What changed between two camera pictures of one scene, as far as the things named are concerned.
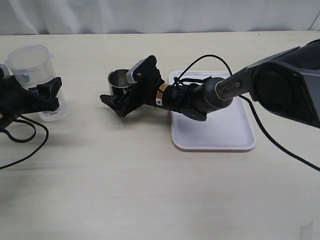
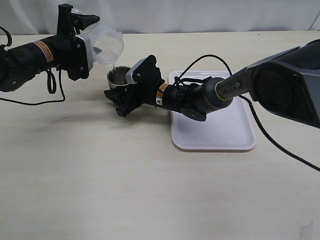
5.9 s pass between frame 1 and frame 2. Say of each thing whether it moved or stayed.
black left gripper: moved
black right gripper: stayed
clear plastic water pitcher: moved
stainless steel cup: stayed
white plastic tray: stayed
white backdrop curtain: stayed
